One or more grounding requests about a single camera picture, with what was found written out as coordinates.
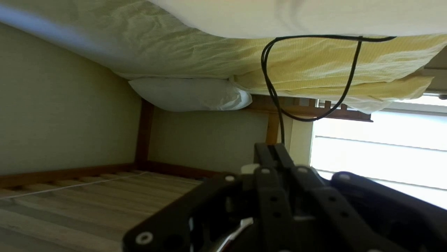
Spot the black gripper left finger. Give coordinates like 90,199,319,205
254,143,278,168

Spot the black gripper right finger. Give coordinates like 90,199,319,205
274,144,295,168

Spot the thin black cable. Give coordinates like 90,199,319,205
260,34,397,146

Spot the large white front pillow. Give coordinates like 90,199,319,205
148,0,447,38

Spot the white window blind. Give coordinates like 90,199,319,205
310,112,447,207

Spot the yellow bed comforter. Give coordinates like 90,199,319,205
267,35,447,112

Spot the grey bed sheet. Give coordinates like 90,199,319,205
0,0,266,80

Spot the wooden bunk bed frame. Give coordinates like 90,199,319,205
0,95,374,191

